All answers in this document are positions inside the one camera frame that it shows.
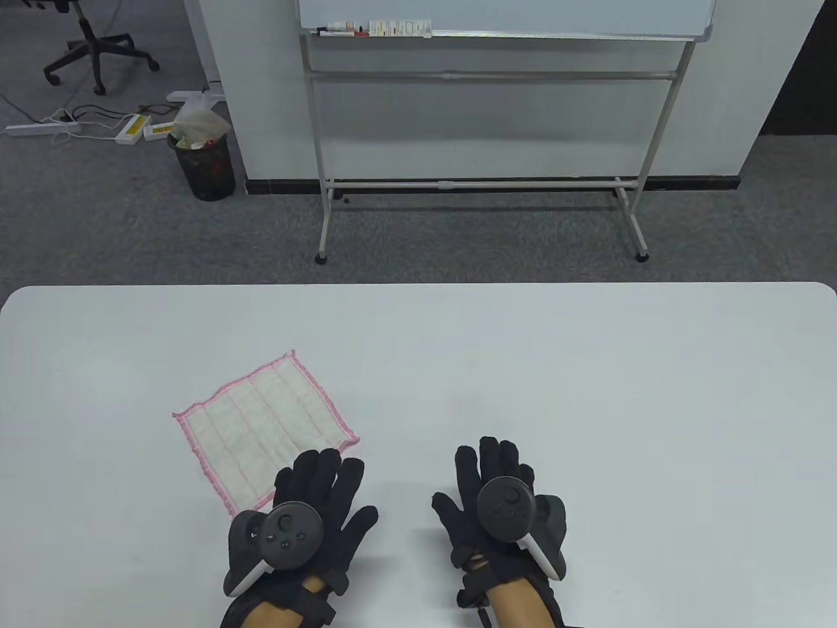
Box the person's right hand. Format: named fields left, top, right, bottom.
left=432, top=437, right=570, bottom=578

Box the person's left hand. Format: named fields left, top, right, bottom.
left=222, top=449, right=379, bottom=597

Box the white pink-edged dish cloth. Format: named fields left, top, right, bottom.
left=172, top=350, right=362, bottom=519

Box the person's left forearm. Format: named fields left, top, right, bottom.
left=221, top=576, right=337, bottom=628

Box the dark grey tracking controller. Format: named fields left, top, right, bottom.
left=224, top=502, right=325, bottom=597
left=477, top=478, right=567, bottom=582

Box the black mesh waste bin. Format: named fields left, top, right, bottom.
left=167, top=131, right=237, bottom=202

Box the white plastic bag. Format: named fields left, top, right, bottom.
left=171, top=95, right=231, bottom=150

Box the white whiteboard eraser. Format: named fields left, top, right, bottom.
left=369, top=20, right=433, bottom=39

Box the white power strip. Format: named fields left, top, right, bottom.
left=5, top=121, right=82, bottom=137

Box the whiteboard on metal stand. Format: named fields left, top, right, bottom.
left=298, top=0, right=717, bottom=264

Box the black office chair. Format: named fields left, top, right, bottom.
left=20, top=0, right=161, bottom=96

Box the black floor cable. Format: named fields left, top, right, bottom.
left=71, top=103, right=172, bottom=126

